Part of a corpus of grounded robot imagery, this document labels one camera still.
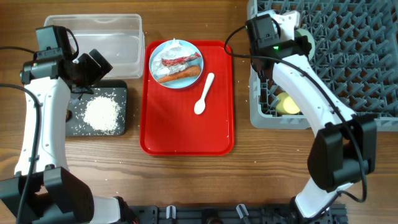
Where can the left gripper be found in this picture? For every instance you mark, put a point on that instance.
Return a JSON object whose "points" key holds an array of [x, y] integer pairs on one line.
{"points": [[97, 72]]}

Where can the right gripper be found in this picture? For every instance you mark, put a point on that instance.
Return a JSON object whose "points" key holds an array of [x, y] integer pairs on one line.
{"points": [[302, 44]]}

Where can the mint green bowl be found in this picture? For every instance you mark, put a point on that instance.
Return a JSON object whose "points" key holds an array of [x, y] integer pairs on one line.
{"points": [[311, 41]]}

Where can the brown food scrap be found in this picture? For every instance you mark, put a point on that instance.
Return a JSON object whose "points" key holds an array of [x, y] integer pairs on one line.
{"points": [[68, 115]]}

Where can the white rice pile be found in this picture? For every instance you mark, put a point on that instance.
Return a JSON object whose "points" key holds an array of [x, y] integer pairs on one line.
{"points": [[102, 114]]}

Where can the yellow plastic cup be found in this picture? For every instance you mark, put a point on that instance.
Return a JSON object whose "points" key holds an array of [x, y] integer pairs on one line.
{"points": [[286, 105]]}

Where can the red snack wrapper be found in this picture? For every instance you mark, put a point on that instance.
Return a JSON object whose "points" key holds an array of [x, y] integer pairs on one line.
{"points": [[180, 60]]}

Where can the white tissue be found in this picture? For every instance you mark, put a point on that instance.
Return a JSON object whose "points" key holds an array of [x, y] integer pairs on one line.
{"points": [[172, 50]]}

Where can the large light blue plate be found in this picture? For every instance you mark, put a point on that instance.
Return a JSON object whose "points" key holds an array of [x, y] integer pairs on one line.
{"points": [[185, 82]]}

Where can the orange carrot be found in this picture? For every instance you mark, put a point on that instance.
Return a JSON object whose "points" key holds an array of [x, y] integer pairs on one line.
{"points": [[192, 71]]}

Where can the white plastic spoon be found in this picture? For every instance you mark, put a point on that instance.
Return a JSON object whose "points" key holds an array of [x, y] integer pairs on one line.
{"points": [[200, 105]]}

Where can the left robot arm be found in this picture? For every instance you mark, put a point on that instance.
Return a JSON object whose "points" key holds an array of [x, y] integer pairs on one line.
{"points": [[43, 190]]}

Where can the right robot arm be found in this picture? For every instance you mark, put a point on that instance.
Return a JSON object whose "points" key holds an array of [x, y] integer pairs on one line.
{"points": [[344, 149]]}

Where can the grey dishwasher rack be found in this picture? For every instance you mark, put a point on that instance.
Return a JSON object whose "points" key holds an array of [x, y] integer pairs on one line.
{"points": [[355, 51]]}

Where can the black tray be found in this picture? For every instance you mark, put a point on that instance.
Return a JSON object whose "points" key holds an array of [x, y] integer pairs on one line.
{"points": [[115, 89]]}

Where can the clear plastic bin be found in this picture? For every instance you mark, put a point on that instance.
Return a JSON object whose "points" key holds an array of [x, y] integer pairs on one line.
{"points": [[117, 37]]}

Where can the red serving tray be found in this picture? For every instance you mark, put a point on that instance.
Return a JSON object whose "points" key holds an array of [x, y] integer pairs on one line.
{"points": [[169, 126]]}

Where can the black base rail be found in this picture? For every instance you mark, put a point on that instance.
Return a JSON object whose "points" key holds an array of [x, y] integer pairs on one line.
{"points": [[267, 214]]}

